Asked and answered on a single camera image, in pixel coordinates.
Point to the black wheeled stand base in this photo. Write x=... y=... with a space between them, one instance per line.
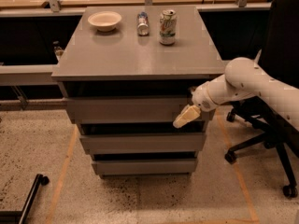
x=19 y=217

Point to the standing green white can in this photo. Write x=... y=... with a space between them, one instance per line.
x=168 y=22

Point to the white bowl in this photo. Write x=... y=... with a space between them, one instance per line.
x=105 y=21

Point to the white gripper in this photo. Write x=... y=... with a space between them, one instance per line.
x=202 y=99

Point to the small bottle behind cabinet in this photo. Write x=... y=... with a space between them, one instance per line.
x=58 y=50

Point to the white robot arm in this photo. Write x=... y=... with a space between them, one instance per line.
x=243 y=78

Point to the black office chair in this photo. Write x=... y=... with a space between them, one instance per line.
x=280 y=60

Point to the grey drawer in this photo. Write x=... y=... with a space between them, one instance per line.
x=137 y=109
x=145 y=167
x=143 y=143

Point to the grey bottom drawer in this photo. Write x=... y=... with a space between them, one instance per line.
x=145 y=167

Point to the grey middle drawer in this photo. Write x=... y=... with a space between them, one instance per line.
x=143 y=143

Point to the small lying silver can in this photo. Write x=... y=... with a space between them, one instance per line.
x=143 y=27

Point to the grey drawer cabinet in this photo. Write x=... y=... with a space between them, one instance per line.
x=123 y=63

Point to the grey top drawer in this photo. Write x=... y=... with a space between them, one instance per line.
x=137 y=109

